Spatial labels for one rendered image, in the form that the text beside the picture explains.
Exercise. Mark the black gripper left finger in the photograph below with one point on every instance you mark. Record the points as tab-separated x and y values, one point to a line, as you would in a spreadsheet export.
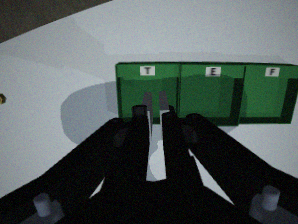
74	178

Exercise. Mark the green rack of bins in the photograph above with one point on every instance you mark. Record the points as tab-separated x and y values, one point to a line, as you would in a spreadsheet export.
211	89

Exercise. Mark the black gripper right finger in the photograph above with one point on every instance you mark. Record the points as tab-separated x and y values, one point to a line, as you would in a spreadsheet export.
267	194

